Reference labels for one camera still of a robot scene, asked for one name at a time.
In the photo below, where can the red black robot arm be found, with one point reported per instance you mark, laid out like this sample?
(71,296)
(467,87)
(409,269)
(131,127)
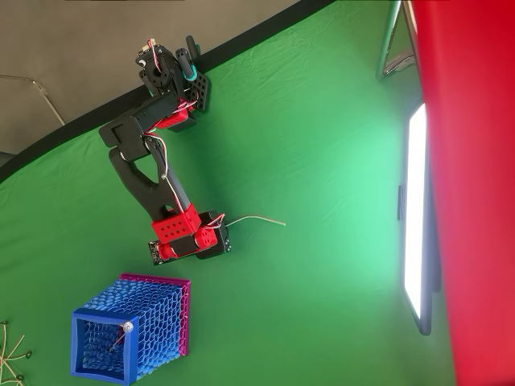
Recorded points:
(125,173)

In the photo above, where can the blue pink lattice basket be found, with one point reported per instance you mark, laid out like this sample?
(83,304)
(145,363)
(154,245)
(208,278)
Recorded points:
(157,321)

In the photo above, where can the green table cloth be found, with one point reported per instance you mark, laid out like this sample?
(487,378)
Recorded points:
(301,161)

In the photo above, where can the black LED light panel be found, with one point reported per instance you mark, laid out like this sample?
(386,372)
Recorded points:
(416,209)

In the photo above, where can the chrome tube stand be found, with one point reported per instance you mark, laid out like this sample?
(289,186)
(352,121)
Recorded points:
(388,36)

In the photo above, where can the black gripper camera board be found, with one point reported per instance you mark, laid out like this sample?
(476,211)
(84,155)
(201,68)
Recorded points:
(154,253)

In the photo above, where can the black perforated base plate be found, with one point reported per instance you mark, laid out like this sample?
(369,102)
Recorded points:
(201,90)

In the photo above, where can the red plastic mount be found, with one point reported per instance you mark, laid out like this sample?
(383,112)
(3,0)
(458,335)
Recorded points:
(475,181)

